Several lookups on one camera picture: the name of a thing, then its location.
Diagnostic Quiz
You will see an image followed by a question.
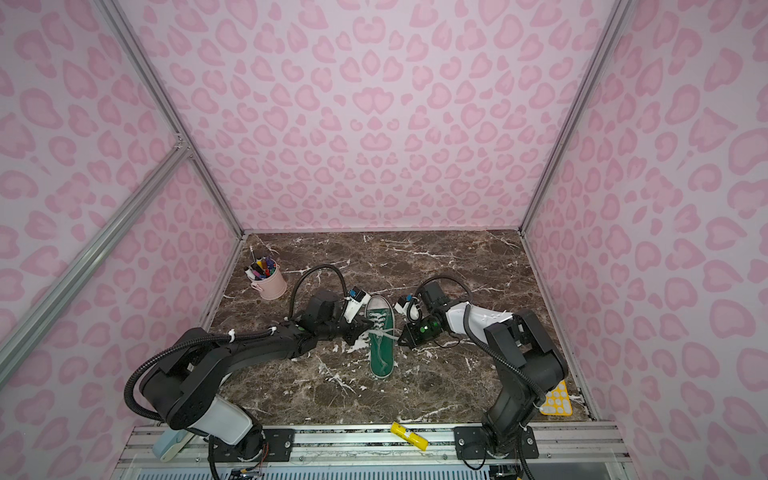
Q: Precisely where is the coloured pens bundle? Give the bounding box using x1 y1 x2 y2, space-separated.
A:
244 257 277 281

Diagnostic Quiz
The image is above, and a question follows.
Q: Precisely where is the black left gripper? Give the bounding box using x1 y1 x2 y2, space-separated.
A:
317 307 376 345

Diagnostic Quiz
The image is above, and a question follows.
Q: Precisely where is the yellow marker tube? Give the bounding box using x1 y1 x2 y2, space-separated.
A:
390 422 429 452

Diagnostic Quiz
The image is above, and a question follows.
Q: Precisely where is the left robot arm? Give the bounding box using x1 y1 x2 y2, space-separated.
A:
124 290 374 459

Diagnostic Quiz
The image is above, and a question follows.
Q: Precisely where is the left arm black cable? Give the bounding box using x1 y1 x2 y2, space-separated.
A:
287 263 350 319

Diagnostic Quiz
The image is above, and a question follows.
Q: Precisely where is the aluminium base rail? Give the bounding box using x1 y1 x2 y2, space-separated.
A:
111 422 638 479

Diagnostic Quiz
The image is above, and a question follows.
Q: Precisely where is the light blue device lower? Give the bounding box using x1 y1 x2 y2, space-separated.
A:
152 429 195 463

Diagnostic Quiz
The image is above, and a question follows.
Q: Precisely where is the white shoelace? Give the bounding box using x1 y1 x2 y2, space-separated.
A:
365 308 397 370

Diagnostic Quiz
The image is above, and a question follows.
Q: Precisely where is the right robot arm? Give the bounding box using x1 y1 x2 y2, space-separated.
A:
395 276 568 460

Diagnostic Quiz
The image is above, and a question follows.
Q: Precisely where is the green canvas sneaker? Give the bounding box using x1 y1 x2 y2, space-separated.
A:
365 295 397 379

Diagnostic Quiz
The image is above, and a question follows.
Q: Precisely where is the aluminium frame post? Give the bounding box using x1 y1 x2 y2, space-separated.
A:
94 1 246 240

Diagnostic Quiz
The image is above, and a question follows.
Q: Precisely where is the pink pen cup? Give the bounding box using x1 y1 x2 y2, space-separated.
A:
250 266 288 301

